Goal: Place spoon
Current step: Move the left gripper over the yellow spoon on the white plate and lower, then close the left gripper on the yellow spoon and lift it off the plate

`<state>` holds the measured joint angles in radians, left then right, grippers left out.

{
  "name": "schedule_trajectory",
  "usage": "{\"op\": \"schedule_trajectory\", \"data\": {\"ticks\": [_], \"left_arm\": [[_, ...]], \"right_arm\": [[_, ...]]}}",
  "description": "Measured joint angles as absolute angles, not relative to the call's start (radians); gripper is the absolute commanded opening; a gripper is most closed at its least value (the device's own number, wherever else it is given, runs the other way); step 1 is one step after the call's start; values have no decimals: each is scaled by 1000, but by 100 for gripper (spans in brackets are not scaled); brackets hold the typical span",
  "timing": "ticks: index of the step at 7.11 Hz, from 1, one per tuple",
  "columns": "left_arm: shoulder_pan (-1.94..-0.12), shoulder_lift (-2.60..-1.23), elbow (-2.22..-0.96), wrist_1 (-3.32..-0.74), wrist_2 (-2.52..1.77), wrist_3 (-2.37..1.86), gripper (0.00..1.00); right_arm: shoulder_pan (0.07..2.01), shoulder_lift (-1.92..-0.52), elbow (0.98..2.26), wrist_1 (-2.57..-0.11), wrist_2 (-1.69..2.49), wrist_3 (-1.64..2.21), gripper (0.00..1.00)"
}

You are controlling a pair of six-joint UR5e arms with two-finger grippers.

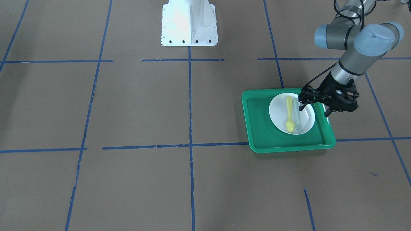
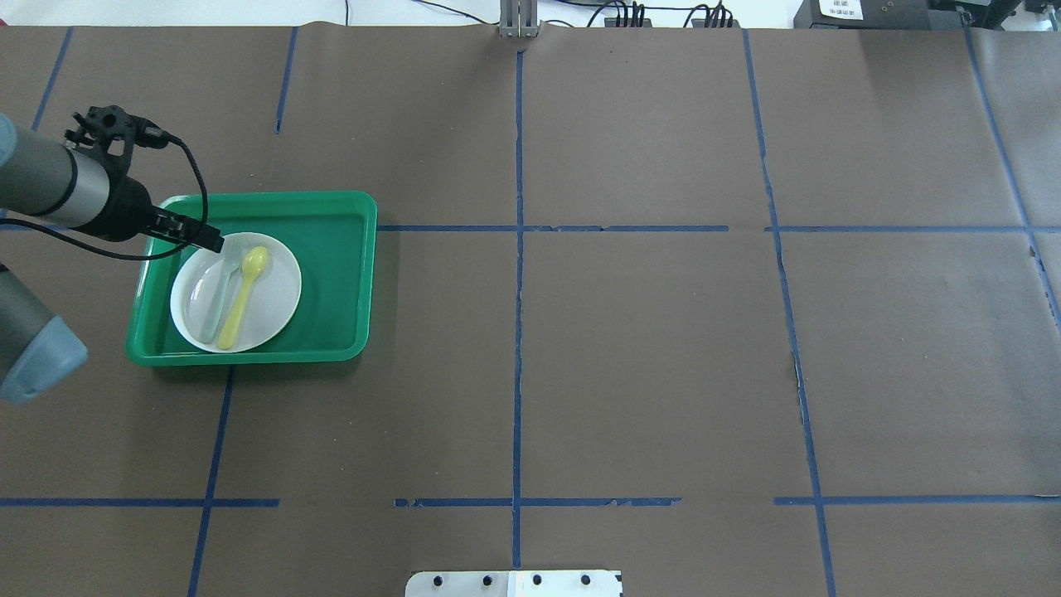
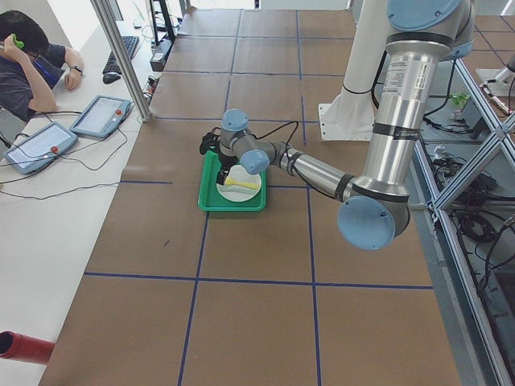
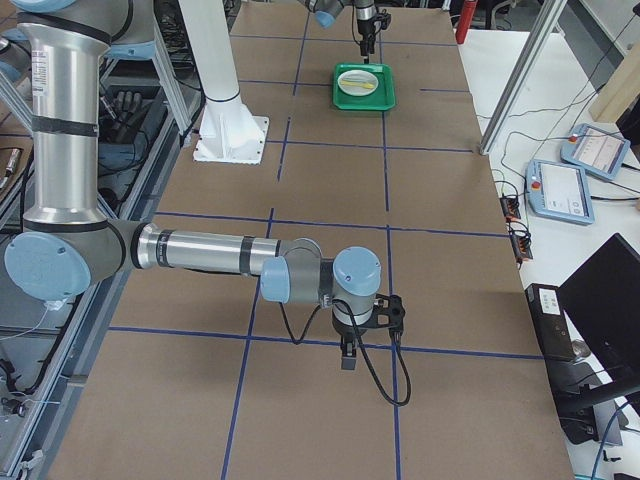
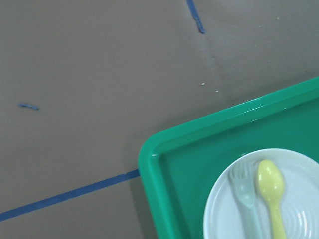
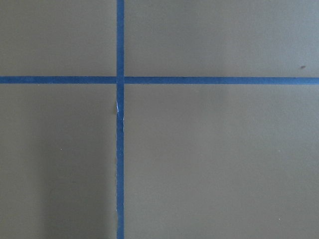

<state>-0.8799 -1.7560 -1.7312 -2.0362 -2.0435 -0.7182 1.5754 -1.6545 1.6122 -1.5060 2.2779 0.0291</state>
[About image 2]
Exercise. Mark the aluminium frame post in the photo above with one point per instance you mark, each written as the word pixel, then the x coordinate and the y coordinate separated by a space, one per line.
pixel 519 19

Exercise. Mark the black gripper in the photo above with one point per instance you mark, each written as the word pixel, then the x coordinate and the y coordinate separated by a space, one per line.
pixel 127 210

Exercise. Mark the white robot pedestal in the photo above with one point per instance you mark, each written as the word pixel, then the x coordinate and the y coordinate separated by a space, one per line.
pixel 516 583

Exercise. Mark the black computer box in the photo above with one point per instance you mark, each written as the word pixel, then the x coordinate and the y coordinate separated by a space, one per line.
pixel 875 15

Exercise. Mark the yellow plastic spoon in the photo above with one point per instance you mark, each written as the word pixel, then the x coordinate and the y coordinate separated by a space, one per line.
pixel 253 265

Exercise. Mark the white round plate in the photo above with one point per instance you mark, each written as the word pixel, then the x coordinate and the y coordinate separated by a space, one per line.
pixel 272 304

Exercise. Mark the clear plastic fork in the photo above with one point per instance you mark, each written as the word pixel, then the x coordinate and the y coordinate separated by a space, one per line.
pixel 220 274

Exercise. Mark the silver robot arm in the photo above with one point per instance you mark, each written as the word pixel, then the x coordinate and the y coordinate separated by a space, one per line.
pixel 59 196

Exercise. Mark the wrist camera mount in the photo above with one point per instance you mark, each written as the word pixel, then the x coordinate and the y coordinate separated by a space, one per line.
pixel 109 134

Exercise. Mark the green plastic tray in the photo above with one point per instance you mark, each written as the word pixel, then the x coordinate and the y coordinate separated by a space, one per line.
pixel 332 235

